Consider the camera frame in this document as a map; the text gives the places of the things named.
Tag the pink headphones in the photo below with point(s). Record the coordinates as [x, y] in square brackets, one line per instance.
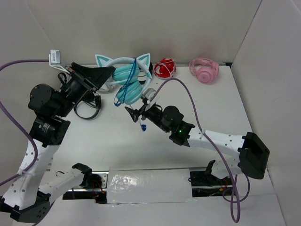
[205, 70]

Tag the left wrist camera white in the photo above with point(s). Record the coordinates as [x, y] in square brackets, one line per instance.
[55, 61]

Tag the black headphones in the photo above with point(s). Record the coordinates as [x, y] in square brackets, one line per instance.
[142, 75]

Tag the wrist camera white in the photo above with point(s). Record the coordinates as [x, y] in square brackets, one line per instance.
[55, 61]
[151, 96]

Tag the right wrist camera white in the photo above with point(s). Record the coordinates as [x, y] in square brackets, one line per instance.
[151, 96]

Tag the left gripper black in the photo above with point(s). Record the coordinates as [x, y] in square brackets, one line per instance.
[96, 76]

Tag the shiny tape sheet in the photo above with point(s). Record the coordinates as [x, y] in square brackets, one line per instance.
[148, 186]

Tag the red white headphones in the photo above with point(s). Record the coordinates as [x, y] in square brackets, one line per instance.
[165, 69]

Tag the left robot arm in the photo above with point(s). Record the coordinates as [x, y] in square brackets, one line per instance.
[28, 200]

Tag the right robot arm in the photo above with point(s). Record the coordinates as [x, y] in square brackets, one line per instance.
[248, 154]

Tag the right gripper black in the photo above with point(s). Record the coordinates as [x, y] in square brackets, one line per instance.
[134, 113]

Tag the black headphones under arm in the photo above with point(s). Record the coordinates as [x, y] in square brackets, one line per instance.
[89, 106]

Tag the grey white headphones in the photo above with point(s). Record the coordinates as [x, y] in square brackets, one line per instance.
[110, 86]

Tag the teal cat ear headphones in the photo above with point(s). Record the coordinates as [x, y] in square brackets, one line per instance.
[127, 76]

